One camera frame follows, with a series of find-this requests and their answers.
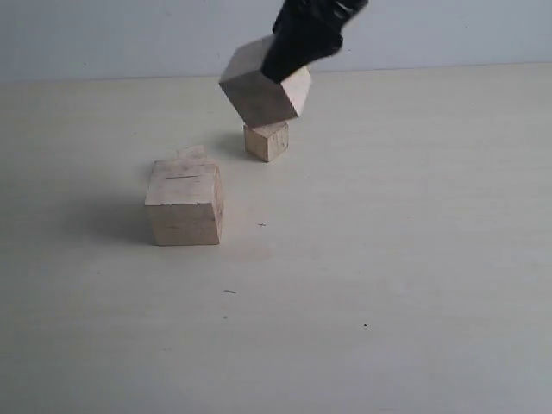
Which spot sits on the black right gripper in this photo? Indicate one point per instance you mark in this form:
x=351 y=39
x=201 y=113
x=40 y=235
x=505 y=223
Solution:
x=307 y=31

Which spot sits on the second largest wooden cube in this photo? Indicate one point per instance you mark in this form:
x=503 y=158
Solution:
x=258 y=100

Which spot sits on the third largest wooden cube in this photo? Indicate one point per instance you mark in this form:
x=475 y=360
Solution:
x=267 y=142

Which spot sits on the smallest wooden cube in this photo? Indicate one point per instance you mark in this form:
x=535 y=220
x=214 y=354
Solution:
x=192 y=153

